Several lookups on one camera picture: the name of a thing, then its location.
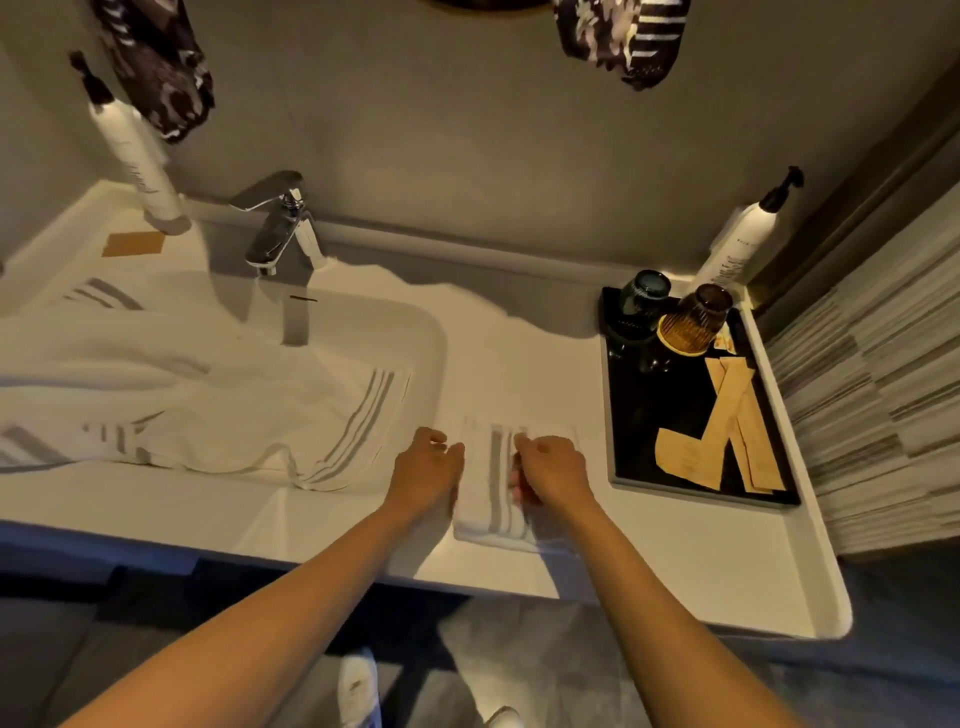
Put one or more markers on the small yellow packet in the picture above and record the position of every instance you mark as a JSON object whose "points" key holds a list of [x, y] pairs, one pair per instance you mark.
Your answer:
{"points": [[724, 342]]}

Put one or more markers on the long kraft paper packet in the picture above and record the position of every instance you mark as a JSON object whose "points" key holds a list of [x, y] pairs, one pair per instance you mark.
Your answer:
{"points": [[726, 401], [759, 450], [739, 459]]}

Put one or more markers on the person's right forearm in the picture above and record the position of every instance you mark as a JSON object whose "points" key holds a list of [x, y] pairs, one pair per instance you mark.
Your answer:
{"points": [[652, 622]]}

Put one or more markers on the person's left forearm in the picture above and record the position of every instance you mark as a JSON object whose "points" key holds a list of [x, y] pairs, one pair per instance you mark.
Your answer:
{"points": [[285, 622]]}

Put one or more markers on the black rectangular tray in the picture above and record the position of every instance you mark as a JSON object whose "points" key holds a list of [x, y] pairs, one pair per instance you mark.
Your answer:
{"points": [[660, 397]]}

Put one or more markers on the white pump bottle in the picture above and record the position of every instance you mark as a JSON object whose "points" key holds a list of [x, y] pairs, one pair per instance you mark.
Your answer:
{"points": [[739, 244], [139, 154]]}

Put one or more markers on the person's right thumb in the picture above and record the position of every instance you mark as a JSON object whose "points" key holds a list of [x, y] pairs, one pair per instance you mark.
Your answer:
{"points": [[519, 471]]}

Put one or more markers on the white shoe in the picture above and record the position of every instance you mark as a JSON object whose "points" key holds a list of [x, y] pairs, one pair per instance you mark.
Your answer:
{"points": [[360, 690], [504, 718]]}

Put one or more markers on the large white striped towel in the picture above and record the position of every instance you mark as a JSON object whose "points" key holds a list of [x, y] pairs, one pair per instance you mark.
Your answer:
{"points": [[225, 405]]}

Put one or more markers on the chrome sink faucet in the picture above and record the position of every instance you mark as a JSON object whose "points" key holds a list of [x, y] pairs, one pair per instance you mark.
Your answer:
{"points": [[281, 225]]}

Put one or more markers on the person's left thumb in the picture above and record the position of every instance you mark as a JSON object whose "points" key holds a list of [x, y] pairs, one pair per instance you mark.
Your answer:
{"points": [[456, 461]]}

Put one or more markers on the person's left hand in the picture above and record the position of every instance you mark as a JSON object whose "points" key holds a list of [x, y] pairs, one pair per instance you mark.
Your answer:
{"points": [[421, 480]]}

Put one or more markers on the wide kraft paper packet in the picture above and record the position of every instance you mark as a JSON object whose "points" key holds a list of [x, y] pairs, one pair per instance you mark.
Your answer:
{"points": [[686, 459]]}

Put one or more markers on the white sink basin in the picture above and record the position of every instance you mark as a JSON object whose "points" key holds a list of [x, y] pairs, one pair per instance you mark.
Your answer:
{"points": [[405, 337]]}

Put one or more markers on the dark teal glass cup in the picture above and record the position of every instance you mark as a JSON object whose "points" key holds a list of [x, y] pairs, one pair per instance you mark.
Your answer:
{"points": [[643, 300]]}

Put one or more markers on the white floor mat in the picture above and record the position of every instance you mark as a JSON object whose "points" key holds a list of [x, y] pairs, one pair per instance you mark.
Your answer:
{"points": [[525, 652]]}

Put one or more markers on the brown paper packet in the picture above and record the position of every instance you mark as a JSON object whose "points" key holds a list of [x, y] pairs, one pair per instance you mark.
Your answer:
{"points": [[133, 244]]}

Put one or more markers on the black white patterned cloth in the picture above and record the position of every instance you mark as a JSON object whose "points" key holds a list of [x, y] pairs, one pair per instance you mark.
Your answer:
{"points": [[622, 34], [154, 64]]}

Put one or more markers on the amber ribbed glass cup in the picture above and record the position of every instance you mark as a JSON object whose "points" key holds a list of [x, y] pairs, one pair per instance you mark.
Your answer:
{"points": [[694, 322]]}

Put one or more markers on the person's right hand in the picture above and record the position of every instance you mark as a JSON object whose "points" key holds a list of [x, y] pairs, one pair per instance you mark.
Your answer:
{"points": [[555, 476]]}

